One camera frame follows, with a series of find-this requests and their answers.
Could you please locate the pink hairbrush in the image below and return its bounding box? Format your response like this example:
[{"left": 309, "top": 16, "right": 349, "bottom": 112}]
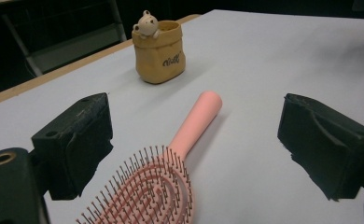
[{"left": 75, "top": 90, "right": 224, "bottom": 224}]

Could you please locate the wooden desk with metal legs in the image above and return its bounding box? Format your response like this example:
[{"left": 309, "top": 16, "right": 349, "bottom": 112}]
[{"left": 1, "top": 0, "right": 128, "bottom": 77}]

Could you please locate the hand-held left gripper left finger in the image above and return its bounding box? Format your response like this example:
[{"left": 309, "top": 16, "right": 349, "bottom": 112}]
[{"left": 30, "top": 91, "right": 115, "bottom": 201}]

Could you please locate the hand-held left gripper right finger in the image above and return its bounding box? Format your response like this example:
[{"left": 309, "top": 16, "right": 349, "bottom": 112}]
[{"left": 276, "top": 92, "right": 364, "bottom": 202}]

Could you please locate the yellow bear pot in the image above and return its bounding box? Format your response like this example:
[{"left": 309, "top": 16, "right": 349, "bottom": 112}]
[{"left": 131, "top": 9, "right": 187, "bottom": 85}]

